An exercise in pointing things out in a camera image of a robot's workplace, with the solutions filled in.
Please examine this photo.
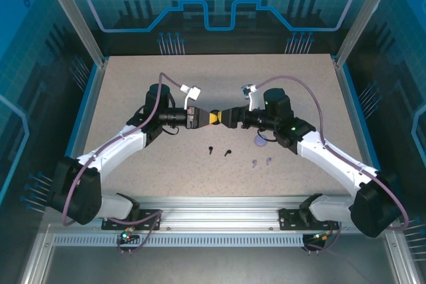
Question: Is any aluminium mounting beam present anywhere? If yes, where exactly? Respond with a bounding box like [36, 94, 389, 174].
[45, 196, 399, 231]

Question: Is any blue table side strip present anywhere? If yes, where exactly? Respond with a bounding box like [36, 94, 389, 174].
[341, 63, 382, 174]
[65, 63, 103, 168]

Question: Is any connector with indicator lights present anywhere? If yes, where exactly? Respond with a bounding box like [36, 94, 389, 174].
[311, 229, 334, 242]
[120, 226, 140, 244]

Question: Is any grey metal tray panel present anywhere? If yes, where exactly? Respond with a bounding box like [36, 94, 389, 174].
[43, 245, 400, 284]

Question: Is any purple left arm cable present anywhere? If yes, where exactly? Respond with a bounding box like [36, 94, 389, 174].
[61, 71, 186, 255]

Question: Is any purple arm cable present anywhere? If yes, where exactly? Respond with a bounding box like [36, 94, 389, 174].
[256, 75, 410, 255]
[61, 71, 186, 255]

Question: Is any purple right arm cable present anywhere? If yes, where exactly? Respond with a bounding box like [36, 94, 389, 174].
[256, 75, 410, 255]

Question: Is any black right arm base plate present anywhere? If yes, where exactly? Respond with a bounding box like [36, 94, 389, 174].
[278, 207, 339, 231]

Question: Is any slotted grey cable duct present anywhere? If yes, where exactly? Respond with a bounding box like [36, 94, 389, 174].
[53, 234, 306, 246]

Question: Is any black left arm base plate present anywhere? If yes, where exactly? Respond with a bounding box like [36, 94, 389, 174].
[101, 209, 163, 231]

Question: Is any aluminium frame post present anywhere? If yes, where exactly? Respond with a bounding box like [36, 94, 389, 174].
[37, 0, 109, 67]
[334, 0, 402, 67]

